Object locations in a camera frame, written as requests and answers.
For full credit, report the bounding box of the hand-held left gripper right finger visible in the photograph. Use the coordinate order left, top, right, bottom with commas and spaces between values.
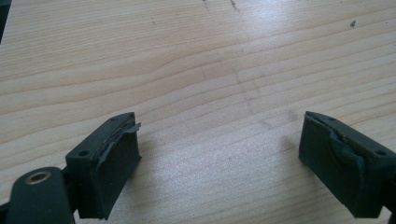
298, 110, 396, 219

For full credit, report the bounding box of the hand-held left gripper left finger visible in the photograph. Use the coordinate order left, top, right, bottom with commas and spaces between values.
64, 111, 143, 221

